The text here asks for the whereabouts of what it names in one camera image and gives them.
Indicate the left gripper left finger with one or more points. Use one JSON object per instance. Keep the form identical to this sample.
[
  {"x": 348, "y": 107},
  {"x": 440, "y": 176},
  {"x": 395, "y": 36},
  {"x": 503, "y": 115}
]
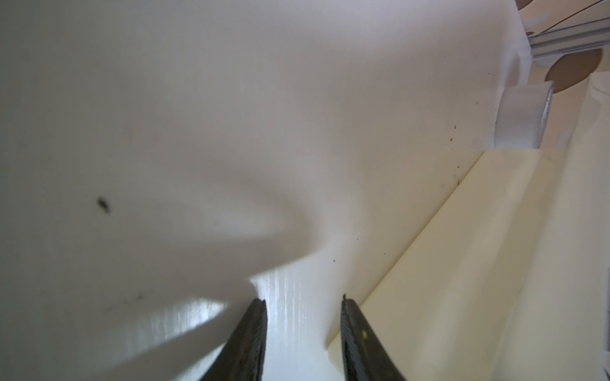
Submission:
[{"x": 243, "y": 355}]

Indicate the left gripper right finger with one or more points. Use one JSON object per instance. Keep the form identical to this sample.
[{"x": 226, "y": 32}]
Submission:
[{"x": 363, "y": 356}]

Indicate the clear tape roll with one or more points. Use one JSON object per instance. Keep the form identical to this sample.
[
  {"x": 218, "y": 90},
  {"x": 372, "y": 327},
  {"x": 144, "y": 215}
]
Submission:
[{"x": 522, "y": 116}]

